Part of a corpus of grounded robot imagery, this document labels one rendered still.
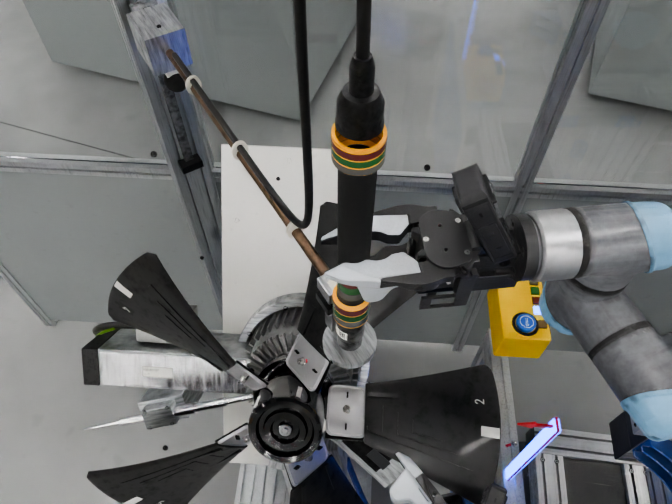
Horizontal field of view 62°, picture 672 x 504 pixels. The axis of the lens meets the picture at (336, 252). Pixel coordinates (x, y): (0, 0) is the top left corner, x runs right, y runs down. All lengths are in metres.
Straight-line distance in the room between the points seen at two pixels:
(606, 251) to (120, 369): 0.87
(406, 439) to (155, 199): 1.07
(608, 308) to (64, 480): 2.03
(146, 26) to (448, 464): 0.87
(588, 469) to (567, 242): 1.57
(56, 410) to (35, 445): 0.14
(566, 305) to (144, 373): 0.77
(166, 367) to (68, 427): 1.35
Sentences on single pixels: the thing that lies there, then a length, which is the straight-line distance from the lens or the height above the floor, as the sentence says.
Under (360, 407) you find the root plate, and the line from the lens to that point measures 0.97.
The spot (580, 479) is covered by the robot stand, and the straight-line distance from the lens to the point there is 2.10.
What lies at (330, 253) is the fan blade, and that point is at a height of 1.36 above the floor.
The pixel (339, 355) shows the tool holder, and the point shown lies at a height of 1.45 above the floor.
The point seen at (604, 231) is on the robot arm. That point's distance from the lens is 0.61.
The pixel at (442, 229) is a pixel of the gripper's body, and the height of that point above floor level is 1.66.
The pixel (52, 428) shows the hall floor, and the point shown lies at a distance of 2.45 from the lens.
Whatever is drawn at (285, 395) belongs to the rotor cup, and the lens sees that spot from 0.90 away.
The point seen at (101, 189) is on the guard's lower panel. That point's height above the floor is 0.90.
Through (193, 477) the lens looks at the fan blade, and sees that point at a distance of 1.10.
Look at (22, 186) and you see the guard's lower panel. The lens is 1.87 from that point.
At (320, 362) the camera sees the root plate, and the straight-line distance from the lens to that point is 0.91.
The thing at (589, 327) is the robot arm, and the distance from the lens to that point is 0.69.
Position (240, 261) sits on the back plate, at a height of 1.19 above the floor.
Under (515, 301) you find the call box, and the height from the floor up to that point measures 1.07.
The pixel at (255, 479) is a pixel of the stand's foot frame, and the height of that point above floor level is 0.06.
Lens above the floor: 2.10
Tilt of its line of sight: 55 degrees down
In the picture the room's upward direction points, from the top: straight up
